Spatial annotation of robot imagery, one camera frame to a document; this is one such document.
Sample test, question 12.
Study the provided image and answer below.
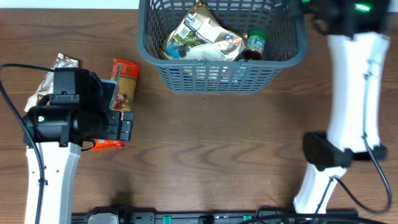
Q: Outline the San Remo spaghetti packet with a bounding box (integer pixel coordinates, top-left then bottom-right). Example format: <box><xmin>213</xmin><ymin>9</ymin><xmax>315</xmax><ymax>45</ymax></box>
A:
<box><xmin>92</xmin><ymin>58</ymin><xmax>141</xmax><ymax>151</ymax></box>

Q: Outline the green lid jar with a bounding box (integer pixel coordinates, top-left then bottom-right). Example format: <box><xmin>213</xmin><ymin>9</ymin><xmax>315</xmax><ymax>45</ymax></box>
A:
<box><xmin>243</xmin><ymin>29</ymin><xmax>267</xmax><ymax>60</ymax></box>

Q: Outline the gold coffee bag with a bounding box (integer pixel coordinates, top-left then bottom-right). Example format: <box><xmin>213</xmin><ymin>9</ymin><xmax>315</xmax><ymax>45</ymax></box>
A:
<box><xmin>159</xmin><ymin>1</ymin><xmax>245</xmax><ymax>61</ymax></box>

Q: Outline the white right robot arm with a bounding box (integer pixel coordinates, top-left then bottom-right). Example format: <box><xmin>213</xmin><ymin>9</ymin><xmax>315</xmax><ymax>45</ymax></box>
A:
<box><xmin>287</xmin><ymin>0</ymin><xmax>391</xmax><ymax>217</ymax></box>

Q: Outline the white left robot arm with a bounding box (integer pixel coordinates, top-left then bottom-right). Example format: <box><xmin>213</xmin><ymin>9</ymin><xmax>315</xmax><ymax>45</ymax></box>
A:
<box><xmin>24</xmin><ymin>67</ymin><xmax>133</xmax><ymax>223</ymax></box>

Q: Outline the grey plastic basket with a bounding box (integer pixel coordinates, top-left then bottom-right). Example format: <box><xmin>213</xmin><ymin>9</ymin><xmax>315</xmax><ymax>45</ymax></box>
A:
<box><xmin>136</xmin><ymin>0</ymin><xmax>308</xmax><ymax>93</ymax></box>

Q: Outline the cream brown snack bag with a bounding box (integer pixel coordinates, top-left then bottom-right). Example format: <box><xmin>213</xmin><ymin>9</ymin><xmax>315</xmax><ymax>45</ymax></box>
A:
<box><xmin>24</xmin><ymin>53</ymin><xmax>79</xmax><ymax>112</ymax></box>

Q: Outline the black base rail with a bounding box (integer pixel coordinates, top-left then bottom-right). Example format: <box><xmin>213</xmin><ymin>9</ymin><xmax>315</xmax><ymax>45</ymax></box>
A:
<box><xmin>70</xmin><ymin>205</ymin><xmax>359</xmax><ymax>224</ymax></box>

